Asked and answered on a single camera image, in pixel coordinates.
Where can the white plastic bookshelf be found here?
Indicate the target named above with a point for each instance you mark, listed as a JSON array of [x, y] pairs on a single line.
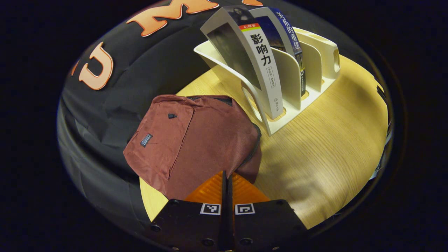
[[315, 70]]

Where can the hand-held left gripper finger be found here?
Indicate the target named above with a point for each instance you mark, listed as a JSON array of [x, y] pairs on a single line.
[[224, 196], [230, 196]]

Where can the blue night city book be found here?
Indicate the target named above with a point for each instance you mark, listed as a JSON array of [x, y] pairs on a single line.
[[287, 31]]

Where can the maroon schoolbag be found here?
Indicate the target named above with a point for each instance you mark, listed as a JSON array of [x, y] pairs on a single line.
[[210, 147]]

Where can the white portrait cover book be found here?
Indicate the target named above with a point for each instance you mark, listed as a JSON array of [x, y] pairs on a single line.
[[262, 63]]

